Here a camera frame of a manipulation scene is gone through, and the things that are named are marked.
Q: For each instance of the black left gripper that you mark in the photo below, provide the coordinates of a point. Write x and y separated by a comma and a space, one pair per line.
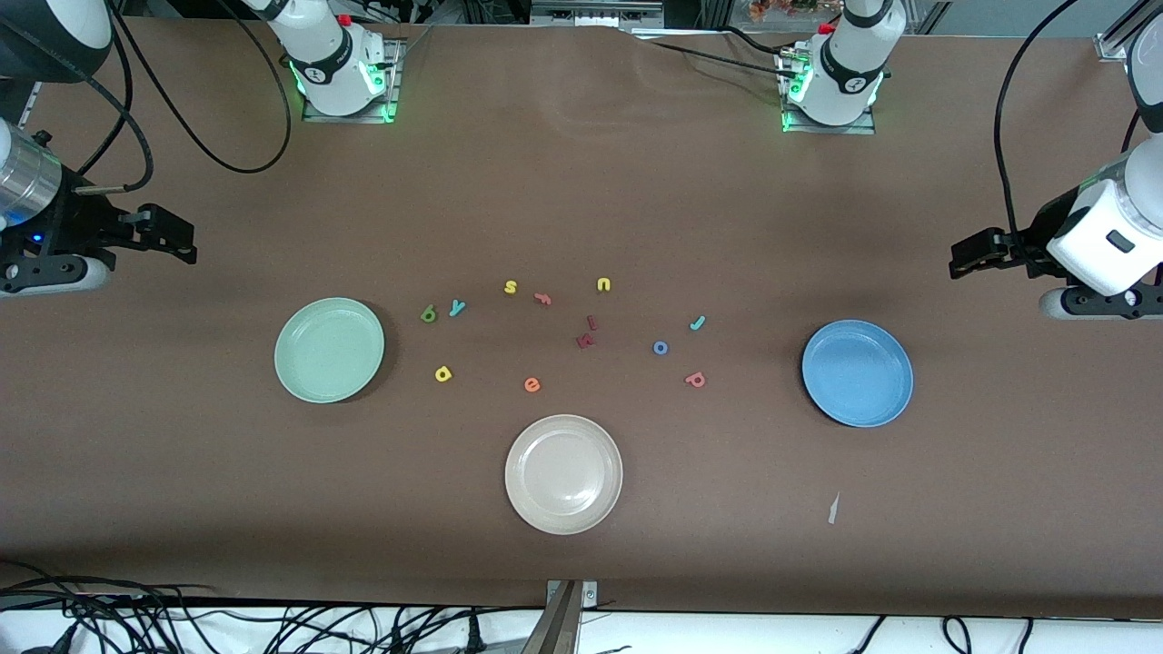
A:
1038, 233

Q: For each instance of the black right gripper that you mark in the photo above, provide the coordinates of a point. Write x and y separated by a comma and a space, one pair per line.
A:
74, 224

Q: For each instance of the pink letter p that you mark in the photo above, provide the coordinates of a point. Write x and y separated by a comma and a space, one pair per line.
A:
692, 378

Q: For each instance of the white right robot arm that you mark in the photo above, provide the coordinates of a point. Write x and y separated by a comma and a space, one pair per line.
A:
327, 64

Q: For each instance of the blue plate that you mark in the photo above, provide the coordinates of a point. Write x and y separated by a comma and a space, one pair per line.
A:
859, 372

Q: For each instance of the green plate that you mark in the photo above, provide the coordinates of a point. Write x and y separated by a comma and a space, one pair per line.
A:
327, 350

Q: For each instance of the white tape scrap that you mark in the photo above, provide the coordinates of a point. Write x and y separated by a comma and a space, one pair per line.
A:
833, 510

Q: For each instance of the orange flower decoration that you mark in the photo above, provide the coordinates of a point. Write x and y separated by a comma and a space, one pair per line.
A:
781, 7

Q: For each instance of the red letter k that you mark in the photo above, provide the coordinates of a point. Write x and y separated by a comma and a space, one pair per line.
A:
585, 341

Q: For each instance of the brown table cover sheet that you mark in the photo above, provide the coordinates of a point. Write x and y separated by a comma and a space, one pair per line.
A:
581, 182

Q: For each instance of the beige plate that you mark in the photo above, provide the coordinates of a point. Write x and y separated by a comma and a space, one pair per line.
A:
563, 472

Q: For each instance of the grey metal bar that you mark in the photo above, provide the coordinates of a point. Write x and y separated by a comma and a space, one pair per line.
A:
554, 627

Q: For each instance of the aluminium frame profile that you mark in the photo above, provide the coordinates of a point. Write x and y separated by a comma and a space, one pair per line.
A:
1113, 41
32, 109

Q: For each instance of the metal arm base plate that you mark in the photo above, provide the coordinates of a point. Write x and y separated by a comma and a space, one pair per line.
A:
827, 130
345, 119

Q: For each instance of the metal table edge bracket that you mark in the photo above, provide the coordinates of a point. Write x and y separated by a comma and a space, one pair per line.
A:
589, 592

